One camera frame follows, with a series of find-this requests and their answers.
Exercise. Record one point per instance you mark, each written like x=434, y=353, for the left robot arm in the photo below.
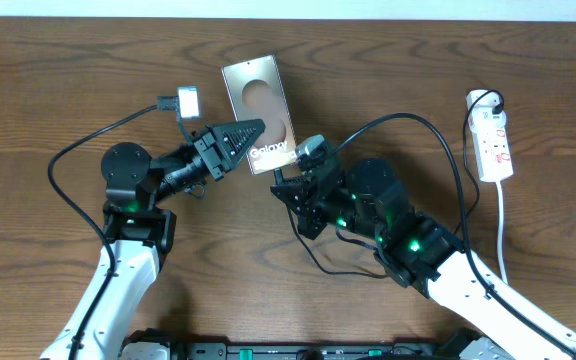
x=137, y=236

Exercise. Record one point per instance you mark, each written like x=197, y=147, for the white USB charger plug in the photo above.
x=492, y=115

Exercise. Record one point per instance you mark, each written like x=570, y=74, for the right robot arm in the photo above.
x=416, y=251

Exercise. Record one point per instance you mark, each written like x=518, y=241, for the white power strip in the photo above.
x=490, y=143

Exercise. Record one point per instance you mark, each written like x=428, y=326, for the rose gold Galaxy smartphone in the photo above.
x=255, y=91

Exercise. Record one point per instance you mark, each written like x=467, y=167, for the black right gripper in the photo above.
x=298, y=190

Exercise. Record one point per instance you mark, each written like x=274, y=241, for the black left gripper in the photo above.
x=217, y=144

